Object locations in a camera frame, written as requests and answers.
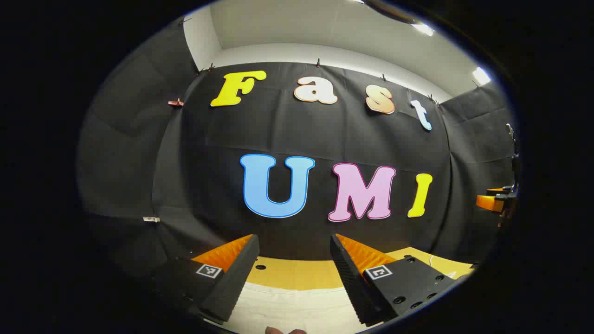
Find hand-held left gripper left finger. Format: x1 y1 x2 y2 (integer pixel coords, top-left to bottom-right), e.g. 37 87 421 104
152 234 260 324

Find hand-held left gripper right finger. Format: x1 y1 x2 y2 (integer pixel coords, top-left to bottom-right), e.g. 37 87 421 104
329 234 458 327

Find white jeans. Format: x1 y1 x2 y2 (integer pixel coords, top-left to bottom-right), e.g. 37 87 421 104
222 281 372 334

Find black backdrop cloth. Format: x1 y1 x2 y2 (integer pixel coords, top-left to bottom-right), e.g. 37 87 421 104
77 19 518 279

